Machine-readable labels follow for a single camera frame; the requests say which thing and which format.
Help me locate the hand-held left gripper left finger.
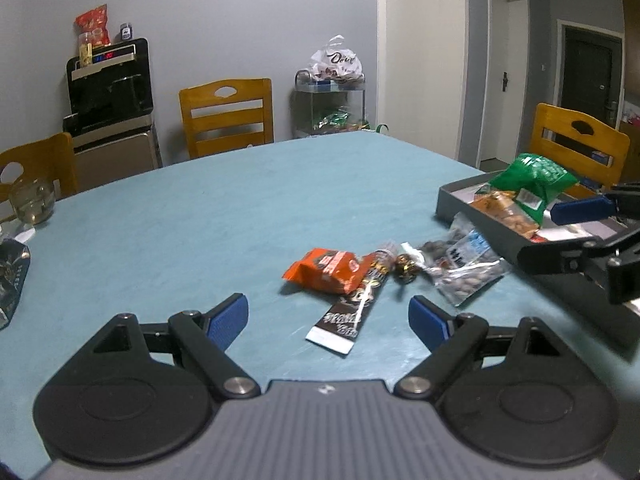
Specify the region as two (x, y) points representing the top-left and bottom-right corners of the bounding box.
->
(74, 293), (262, 403)

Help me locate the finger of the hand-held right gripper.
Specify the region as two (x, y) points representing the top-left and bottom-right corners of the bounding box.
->
(517, 232), (640, 277)
(550, 182), (640, 227)

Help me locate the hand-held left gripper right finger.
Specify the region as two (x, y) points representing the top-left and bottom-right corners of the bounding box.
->
(393, 295), (587, 401)

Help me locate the gold candy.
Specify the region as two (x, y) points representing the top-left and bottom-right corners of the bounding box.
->
(394, 254), (424, 285)

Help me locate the clear bag of nuts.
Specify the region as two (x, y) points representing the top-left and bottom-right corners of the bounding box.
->
(419, 212), (512, 309)

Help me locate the green snack packet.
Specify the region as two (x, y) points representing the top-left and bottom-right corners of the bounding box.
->
(488, 153), (580, 227)

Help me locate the tan packet of snack balls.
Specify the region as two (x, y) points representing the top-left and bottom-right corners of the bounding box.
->
(472, 191), (544, 241)

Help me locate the long dark brown snack packet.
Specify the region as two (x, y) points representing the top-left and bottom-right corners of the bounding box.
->
(305, 242), (402, 357)

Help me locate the dark grey box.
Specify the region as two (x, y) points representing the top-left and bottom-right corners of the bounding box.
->
(436, 175), (621, 274)

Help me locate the orange seed packet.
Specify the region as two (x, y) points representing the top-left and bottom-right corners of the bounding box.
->
(282, 248), (374, 295)

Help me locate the wooden chair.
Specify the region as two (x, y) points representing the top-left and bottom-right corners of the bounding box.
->
(0, 132), (79, 222)
(528, 103), (631, 197)
(178, 78), (275, 161)

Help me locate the dark door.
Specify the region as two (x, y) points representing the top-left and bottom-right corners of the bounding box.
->
(559, 27), (622, 127)

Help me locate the white door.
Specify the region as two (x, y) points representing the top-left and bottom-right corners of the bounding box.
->
(487, 0), (527, 162)

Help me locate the black snack bag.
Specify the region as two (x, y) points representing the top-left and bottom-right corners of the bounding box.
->
(0, 238), (32, 331)

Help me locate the glass bowl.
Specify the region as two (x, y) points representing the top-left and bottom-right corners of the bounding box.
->
(8, 179), (56, 226)

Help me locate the glass fish tank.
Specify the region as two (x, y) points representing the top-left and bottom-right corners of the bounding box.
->
(293, 69), (369, 139)

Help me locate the black tea bar machine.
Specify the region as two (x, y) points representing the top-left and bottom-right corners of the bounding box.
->
(63, 37), (164, 192)

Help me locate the white plastic bag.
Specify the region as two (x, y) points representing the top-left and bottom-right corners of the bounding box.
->
(309, 34), (365, 84)

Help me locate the glass jar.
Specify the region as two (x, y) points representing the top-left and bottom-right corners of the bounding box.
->
(77, 32), (96, 69)

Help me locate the red snack bag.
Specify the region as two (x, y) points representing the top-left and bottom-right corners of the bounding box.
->
(74, 4), (110, 47)

